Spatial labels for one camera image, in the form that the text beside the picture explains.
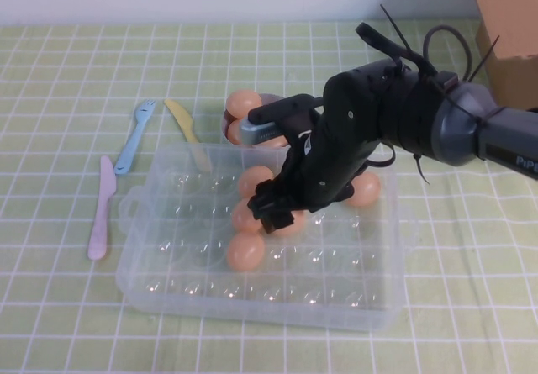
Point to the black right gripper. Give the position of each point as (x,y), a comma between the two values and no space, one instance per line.
(336,147)

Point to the beige egg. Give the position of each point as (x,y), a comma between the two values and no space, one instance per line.
(246,251)
(250,180)
(243,101)
(233,133)
(297,224)
(243,219)
(366,190)

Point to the clear plastic egg box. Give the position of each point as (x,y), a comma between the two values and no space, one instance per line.
(189,264)

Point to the brown cardboard box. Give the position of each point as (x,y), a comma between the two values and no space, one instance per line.
(513,12)

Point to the small grey bowl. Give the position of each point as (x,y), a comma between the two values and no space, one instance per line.
(224,132)

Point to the yellow plastic knife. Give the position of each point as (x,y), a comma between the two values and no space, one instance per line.
(180,117)

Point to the blue plastic fork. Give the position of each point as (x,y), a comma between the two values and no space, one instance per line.
(134,138)

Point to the black zip tie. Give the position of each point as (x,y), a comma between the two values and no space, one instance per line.
(399,29)
(421,170)

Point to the pink plastic knife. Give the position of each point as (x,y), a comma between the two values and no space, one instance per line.
(103,206)

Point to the green checked tablecloth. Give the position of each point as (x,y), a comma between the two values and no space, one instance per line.
(126,75)

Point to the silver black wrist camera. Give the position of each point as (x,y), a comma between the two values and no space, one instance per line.
(277,109)

